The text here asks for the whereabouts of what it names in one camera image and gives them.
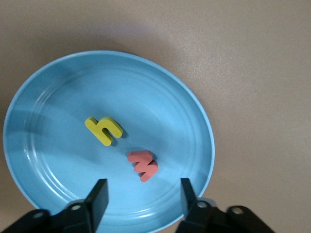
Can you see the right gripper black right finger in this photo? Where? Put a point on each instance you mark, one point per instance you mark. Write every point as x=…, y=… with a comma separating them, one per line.
x=194, y=218

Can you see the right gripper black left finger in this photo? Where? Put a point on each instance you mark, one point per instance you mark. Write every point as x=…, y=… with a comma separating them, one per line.
x=97, y=201

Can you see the red foam letter w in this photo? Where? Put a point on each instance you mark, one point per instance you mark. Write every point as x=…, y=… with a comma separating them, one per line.
x=144, y=167

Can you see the yellow foam letter h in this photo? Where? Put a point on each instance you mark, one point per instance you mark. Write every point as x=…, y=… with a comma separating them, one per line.
x=102, y=132

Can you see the blue plate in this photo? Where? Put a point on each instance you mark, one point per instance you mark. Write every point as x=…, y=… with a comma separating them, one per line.
x=73, y=97

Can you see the brown table cover sheet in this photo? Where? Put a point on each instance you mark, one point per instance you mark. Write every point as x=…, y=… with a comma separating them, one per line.
x=243, y=72

